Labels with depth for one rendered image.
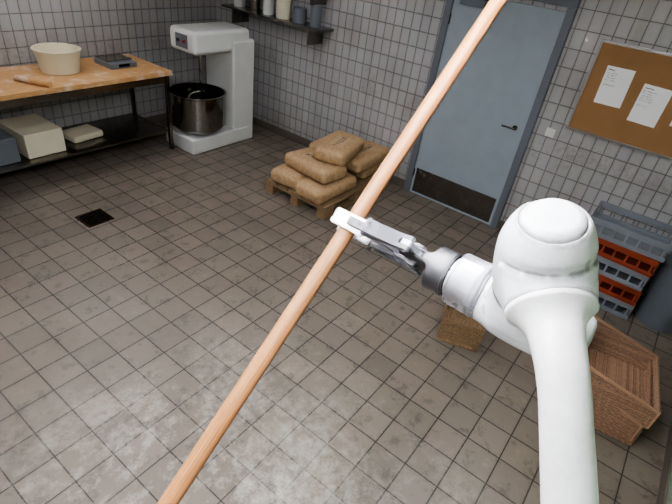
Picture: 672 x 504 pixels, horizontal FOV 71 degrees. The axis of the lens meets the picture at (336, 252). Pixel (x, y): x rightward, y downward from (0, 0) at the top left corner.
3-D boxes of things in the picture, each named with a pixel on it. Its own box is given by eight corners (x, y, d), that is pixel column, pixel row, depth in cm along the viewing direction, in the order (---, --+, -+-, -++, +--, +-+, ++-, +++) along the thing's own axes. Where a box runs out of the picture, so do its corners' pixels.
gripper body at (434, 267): (437, 288, 72) (387, 261, 76) (444, 303, 79) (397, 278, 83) (462, 247, 73) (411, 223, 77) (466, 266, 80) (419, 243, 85)
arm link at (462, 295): (472, 324, 77) (440, 307, 79) (500, 278, 78) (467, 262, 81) (469, 310, 69) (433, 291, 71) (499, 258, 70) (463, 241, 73)
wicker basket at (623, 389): (564, 392, 296) (582, 362, 280) (574, 340, 338) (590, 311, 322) (649, 431, 279) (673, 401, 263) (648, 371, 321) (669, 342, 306)
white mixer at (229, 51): (195, 158, 548) (189, 36, 474) (160, 140, 578) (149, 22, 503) (257, 139, 618) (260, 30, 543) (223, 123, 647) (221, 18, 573)
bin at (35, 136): (29, 160, 449) (23, 135, 436) (3, 143, 471) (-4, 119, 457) (67, 150, 474) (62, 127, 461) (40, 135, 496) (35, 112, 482)
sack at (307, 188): (318, 208, 460) (319, 194, 452) (292, 193, 478) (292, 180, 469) (357, 188, 501) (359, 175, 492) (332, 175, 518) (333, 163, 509)
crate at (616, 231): (663, 263, 361) (673, 246, 352) (582, 231, 387) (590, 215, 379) (669, 243, 388) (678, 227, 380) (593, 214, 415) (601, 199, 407)
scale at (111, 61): (111, 70, 489) (110, 63, 485) (94, 62, 503) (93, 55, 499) (137, 66, 510) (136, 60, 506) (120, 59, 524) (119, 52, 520)
